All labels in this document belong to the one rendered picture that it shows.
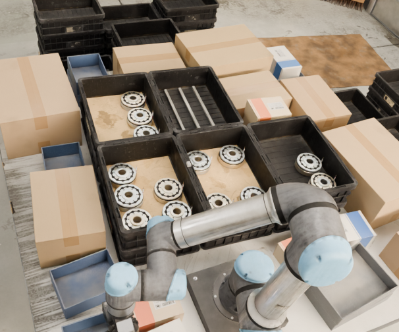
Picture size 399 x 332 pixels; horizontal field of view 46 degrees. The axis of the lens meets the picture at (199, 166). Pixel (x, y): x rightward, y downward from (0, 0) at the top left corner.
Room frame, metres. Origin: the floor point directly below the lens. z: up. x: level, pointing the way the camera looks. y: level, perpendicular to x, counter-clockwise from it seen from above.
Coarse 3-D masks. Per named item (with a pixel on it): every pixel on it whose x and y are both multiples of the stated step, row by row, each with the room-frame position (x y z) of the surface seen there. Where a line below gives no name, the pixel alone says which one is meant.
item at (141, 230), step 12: (108, 144) 1.17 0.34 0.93; (120, 144) 1.18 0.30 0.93; (180, 156) 1.18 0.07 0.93; (108, 180) 1.00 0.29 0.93; (192, 180) 1.08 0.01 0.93; (108, 192) 0.97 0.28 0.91; (204, 204) 0.98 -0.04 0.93; (120, 216) 0.87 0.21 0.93; (120, 228) 0.82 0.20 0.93; (144, 228) 0.84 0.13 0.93
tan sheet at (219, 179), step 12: (216, 156) 1.32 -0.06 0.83; (216, 168) 1.25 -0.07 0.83; (240, 168) 1.28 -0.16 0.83; (204, 180) 1.18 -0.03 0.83; (216, 180) 1.19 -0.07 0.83; (228, 180) 1.20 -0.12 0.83; (240, 180) 1.21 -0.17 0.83; (252, 180) 1.23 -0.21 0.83; (216, 192) 1.13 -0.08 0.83; (228, 192) 1.14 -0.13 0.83
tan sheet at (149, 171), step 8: (144, 160) 1.22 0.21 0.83; (152, 160) 1.23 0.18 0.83; (160, 160) 1.24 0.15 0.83; (168, 160) 1.24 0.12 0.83; (144, 168) 1.18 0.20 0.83; (152, 168) 1.19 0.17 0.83; (160, 168) 1.19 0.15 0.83; (168, 168) 1.20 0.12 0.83; (136, 176) 1.13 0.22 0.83; (144, 176) 1.14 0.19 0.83; (152, 176) 1.15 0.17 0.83; (160, 176) 1.16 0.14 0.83; (168, 176) 1.16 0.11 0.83; (136, 184) 1.09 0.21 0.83; (144, 184) 1.10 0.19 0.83; (152, 184) 1.11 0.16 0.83; (144, 192) 1.06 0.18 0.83; (152, 192) 1.07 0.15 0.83; (144, 200) 1.03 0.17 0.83; (152, 200) 1.03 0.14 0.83; (184, 200) 1.06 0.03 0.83; (144, 208) 0.99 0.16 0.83; (152, 208) 1.00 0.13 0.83; (160, 208) 1.01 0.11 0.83; (152, 216) 0.97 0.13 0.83
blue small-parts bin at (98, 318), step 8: (80, 320) 0.55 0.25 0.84; (88, 320) 0.56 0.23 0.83; (96, 320) 0.57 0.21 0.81; (104, 320) 0.58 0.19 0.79; (64, 328) 0.52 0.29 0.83; (72, 328) 0.53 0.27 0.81; (80, 328) 0.55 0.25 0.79; (88, 328) 0.56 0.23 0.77; (96, 328) 0.56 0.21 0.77; (104, 328) 0.57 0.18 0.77
